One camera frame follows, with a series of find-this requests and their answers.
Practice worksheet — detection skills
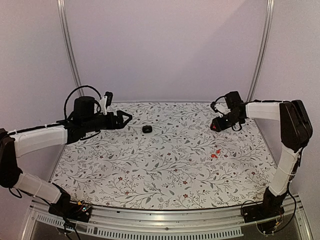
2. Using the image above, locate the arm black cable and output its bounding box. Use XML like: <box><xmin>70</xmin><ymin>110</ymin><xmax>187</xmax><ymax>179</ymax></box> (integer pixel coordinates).
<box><xmin>63</xmin><ymin>85</ymin><xmax>102</xmax><ymax>121</ymax></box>
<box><xmin>231</xmin><ymin>121</ymin><xmax>245</xmax><ymax>132</ymax></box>

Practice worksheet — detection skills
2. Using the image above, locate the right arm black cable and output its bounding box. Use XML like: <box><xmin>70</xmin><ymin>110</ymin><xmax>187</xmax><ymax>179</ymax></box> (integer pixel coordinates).
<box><xmin>231</xmin><ymin>121</ymin><xmax>245</xmax><ymax>132</ymax></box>

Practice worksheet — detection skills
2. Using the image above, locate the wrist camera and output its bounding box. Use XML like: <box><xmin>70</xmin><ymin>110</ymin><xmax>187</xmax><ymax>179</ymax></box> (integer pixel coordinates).
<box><xmin>210</xmin><ymin>101</ymin><xmax>230</xmax><ymax>118</ymax></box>
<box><xmin>99</xmin><ymin>91</ymin><xmax>113</xmax><ymax>115</ymax></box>

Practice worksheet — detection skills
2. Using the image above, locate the right aluminium frame post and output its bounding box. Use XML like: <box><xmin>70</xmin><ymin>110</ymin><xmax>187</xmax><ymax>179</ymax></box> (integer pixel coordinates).
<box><xmin>246</xmin><ymin>0</ymin><xmax>275</xmax><ymax>102</ymax></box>

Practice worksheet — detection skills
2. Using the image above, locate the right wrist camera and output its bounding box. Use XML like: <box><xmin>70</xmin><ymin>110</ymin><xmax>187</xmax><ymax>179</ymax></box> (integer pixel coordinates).
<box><xmin>210</xmin><ymin>101</ymin><xmax>230</xmax><ymax>118</ymax></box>

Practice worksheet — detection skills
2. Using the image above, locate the aluminium frame post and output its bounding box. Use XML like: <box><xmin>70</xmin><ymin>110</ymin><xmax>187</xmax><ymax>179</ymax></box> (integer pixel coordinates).
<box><xmin>246</xmin><ymin>0</ymin><xmax>275</xmax><ymax>102</ymax></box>
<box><xmin>56</xmin><ymin>0</ymin><xmax>82</xmax><ymax>87</ymax></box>

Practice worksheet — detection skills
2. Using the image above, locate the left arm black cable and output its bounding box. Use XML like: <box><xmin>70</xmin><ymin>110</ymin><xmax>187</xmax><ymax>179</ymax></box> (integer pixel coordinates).
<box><xmin>63</xmin><ymin>85</ymin><xmax>102</xmax><ymax>121</ymax></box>

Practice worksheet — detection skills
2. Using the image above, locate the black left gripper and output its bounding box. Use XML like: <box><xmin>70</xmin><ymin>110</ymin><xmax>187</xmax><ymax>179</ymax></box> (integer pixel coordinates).
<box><xmin>83</xmin><ymin>110</ymin><xmax>133</xmax><ymax>134</ymax></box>

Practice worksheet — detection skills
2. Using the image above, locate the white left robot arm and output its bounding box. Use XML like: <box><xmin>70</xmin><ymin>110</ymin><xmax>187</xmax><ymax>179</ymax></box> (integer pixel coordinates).
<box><xmin>0</xmin><ymin>92</ymin><xmax>133</xmax><ymax>217</ymax></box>

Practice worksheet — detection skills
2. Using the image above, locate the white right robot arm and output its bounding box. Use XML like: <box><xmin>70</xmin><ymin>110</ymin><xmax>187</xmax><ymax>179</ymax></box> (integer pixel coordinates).
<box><xmin>210</xmin><ymin>91</ymin><xmax>313</xmax><ymax>218</ymax></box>

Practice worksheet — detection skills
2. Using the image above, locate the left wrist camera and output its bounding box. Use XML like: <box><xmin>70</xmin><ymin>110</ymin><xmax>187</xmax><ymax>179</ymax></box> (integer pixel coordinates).
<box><xmin>99</xmin><ymin>91</ymin><xmax>113</xmax><ymax>115</ymax></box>

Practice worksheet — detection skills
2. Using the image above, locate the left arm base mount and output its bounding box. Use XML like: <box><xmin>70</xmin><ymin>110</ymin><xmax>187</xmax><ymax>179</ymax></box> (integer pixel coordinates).
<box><xmin>48</xmin><ymin>192</ymin><xmax>92</xmax><ymax>223</ymax></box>

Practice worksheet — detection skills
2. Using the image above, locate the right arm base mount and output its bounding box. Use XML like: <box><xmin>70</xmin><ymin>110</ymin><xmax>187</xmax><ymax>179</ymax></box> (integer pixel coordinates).
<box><xmin>240</xmin><ymin>195</ymin><xmax>285</xmax><ymax>223</ymax></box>

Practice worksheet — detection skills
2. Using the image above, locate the left aluminium frame post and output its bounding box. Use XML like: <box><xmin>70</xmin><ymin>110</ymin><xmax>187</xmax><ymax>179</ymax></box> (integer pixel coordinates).
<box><xmin>56</xmin><ymin>0</ymin><xmax>82</xmax><ymax>87</ymax></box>

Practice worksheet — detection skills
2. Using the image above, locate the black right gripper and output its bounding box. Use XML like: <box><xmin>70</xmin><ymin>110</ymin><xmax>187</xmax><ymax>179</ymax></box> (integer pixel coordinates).
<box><xmin>211</xmin><ymin>111</ymin><xmax>243</xmax><ymax>133</ymax></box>

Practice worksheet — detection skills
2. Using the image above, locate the black earbud charging case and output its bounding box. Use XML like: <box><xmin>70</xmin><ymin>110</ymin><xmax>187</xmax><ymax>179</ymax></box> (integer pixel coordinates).
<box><xmin>142</xmin><ymin>125</ymin><xmax>153</xmax><ymax>134</ymax></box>

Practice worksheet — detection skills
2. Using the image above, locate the floral patterned table mat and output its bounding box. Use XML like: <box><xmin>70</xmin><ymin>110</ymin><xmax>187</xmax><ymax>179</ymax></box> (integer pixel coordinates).
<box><xmin>51</xmin><ymin>102</ymin><xmax>276</xmax><ymax>210</ymax></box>

